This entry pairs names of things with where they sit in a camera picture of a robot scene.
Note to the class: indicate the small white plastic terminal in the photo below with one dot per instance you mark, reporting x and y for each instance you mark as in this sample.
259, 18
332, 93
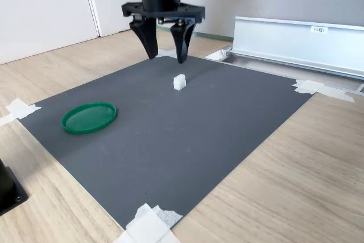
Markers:
179, 82

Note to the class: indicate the round green lid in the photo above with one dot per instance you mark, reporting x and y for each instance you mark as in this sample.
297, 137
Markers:
88, 117

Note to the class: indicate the white masking tape patch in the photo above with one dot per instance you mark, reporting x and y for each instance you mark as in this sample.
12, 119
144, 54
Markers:
167, 53
21, 109
148, 226
310, 87

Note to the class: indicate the dark grey mat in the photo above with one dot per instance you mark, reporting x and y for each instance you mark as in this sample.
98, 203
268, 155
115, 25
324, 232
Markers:
176, 146

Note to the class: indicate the white label sticker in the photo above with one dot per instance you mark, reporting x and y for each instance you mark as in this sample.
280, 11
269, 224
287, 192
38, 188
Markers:
319, 29

